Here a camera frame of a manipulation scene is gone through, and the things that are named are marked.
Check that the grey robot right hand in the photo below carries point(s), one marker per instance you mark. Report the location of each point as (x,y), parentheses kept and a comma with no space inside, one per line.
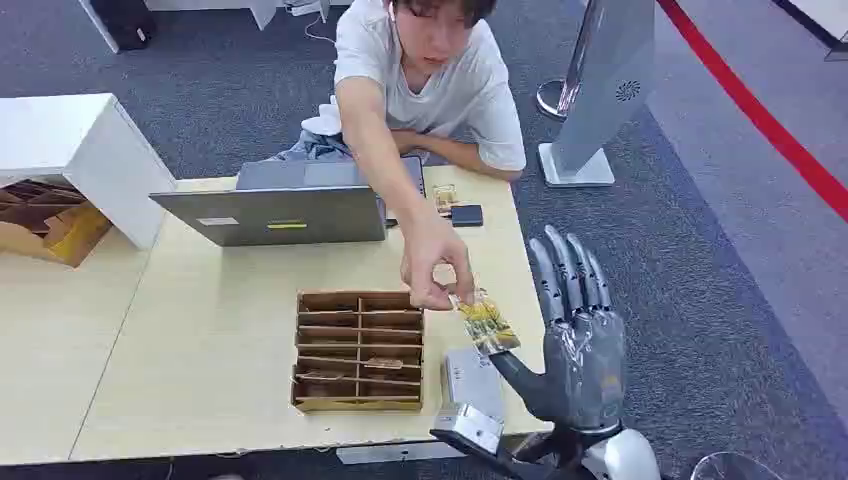
(583,371)

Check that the person's right hand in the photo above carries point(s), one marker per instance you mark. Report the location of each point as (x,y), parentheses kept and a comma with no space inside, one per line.
(427,248)

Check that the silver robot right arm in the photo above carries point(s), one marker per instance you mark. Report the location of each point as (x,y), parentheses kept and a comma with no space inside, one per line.
(626,460)

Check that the small black rectangular case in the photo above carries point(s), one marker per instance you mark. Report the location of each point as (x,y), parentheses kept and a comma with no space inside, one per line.
(467,216)

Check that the wooden card box with dividers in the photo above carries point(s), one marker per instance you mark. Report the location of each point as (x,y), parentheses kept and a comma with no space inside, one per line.
(391,331)

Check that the grey laptop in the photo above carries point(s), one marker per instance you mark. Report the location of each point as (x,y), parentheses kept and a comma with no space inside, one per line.
(291,215)

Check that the person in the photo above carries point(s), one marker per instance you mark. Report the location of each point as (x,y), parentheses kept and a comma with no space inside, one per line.
(450,86)

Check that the clear glass dome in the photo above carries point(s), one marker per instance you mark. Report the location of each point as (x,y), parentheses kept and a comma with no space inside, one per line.
(732,469)

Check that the grey floor standing panel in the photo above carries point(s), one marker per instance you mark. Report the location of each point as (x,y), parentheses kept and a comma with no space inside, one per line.
(606,86)

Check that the red floor tape strip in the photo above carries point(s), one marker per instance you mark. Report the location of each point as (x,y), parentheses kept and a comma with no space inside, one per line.
(762,119)

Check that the white cabinet block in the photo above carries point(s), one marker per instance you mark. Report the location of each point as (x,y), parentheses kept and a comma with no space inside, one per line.
(99,152)

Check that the brown cardboard box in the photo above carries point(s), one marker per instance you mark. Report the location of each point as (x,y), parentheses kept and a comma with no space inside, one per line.
(66,235)

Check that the black box on floor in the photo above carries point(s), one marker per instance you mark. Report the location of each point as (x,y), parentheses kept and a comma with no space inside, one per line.
(126,23)

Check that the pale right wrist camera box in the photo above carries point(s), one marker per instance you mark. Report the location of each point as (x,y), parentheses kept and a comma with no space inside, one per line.
(472,384)

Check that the chrome stanchion post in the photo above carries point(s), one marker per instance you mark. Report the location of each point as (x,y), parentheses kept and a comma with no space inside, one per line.
(551,99)

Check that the silver desk rail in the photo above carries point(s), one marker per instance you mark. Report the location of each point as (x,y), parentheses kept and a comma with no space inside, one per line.
(397,453)

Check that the white table frame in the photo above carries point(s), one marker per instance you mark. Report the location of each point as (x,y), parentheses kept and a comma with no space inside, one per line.
(99,26)

